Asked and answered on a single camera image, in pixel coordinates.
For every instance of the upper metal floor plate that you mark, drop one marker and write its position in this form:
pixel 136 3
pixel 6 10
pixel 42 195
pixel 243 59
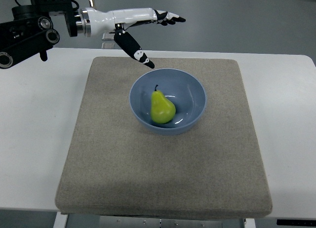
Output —
pixel 108 36

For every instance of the metal floor plate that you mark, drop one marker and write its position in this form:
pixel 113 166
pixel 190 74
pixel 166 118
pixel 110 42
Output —
pixel 108 36
pixel 108 45

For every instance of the green pear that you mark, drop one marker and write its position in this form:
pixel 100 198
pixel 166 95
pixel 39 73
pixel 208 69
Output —
pixel 162 110

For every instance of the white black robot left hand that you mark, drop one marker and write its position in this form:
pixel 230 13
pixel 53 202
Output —
pixel 117 22

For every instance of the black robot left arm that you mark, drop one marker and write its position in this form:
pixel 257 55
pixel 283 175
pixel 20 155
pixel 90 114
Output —
pixel 32 31

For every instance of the blue bowl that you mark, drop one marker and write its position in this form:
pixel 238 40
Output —
pixel 183 89

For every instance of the white table frame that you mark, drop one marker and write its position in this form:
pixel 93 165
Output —
pixel 93 221

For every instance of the beige fabric mat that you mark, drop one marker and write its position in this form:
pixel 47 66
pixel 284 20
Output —
pixel 115 166

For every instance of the lower metal floor plate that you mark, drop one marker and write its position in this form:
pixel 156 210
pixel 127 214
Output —
pixel 108 45

